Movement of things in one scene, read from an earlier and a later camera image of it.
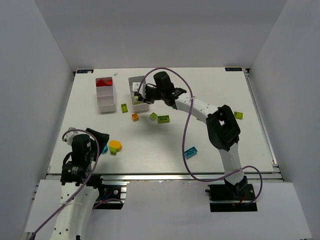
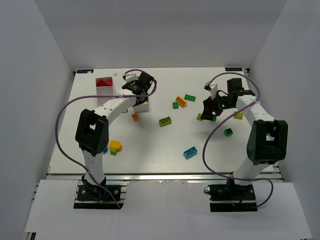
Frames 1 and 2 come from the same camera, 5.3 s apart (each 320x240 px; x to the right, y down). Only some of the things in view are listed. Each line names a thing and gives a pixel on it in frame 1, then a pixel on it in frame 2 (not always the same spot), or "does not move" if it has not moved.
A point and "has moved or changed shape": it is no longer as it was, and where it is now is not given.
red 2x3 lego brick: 101,83 does not move
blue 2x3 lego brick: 190,152 does not move
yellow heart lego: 116,144 does not move
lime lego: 238,115 does not move
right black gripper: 146,94 to 210,107
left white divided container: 106,94 does not move
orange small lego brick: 135,117 does not move
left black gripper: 99,139 to 139,97
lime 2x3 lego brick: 163,119 has moved or changed shape
